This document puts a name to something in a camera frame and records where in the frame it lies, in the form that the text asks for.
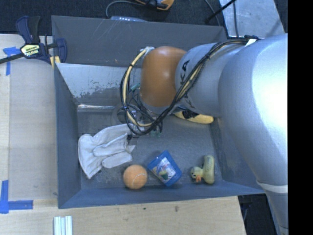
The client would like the grey metal bin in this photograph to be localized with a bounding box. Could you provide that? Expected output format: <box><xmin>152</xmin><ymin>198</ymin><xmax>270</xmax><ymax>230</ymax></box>
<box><xmin>51</xmin><ymin>15</ymin><xmax>266</xmax><ymax>210</ymax></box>

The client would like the white work glove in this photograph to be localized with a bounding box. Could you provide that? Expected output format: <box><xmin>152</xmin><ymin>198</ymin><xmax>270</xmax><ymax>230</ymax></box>
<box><xmin>77</xmin><ymin>123</ymin><xmax>136</xmax><ymax>180</ymax></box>

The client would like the blue plastic packet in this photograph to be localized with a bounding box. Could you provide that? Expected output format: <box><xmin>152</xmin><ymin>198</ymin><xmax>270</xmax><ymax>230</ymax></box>
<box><xmin>147</xmin><ymin>150</ymin><xmax>183</xmax><ymax>188</ymax></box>

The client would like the yellow banana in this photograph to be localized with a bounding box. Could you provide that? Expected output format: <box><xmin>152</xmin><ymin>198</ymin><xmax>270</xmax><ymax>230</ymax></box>
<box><xmin>174</xmin><ymin>110</ymin><xmax>215</xmax><ymax>125</ymax></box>

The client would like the orange tennis ball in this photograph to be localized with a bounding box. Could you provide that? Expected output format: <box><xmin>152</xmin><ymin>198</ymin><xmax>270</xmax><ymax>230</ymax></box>
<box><xmin>122</xmin><ymin>164</ymin><xmax>148</xmax><ymax>190</ymax></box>

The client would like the yellow toy duck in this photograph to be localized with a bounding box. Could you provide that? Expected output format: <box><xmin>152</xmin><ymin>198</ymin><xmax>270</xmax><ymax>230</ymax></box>
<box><xmin>190</xmin><ymin>155</ymin><xmax>216</xmax><ymax>185</ymax></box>

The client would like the pale wood flat board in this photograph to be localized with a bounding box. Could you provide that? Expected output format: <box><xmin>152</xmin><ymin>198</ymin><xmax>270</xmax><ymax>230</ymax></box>
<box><xmin>8</xmin><ymin>57</ymin><xmax>59</xmax><ymax>202</ymax></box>

